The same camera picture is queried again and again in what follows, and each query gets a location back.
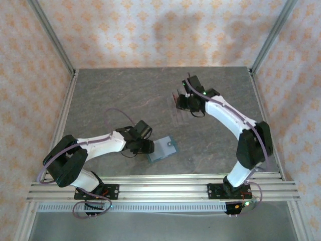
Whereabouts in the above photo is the teal card holder wallet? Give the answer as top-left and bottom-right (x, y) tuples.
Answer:
(146, 135), (180, 164)

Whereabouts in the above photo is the clear acrylic card stand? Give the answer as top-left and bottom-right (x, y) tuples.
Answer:
(167, 96), (188, 127)

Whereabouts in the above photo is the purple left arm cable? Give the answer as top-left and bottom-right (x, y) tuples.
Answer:
(37, 108), (137, 219)

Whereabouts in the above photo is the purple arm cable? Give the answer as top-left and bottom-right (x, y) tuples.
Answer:
(187, 72), (271, 215)
(37, 108), (137, 219)

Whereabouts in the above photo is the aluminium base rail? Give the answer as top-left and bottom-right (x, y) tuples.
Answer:
(26, 175), (301, 202)

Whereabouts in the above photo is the aluminium side rail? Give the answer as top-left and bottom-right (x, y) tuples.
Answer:
(17, 69), (80, 241)
(248, 67), (314, 241)

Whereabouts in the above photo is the grey slotted cable duct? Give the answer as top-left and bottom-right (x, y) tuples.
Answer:
(37, 202), (228, 213)

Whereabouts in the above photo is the aluminium frame post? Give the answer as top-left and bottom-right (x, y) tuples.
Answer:
(27, 0), (77, 76)
(250, 0), (299, 75)

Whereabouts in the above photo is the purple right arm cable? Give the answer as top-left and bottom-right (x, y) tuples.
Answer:
(187, 72), (271, 215)

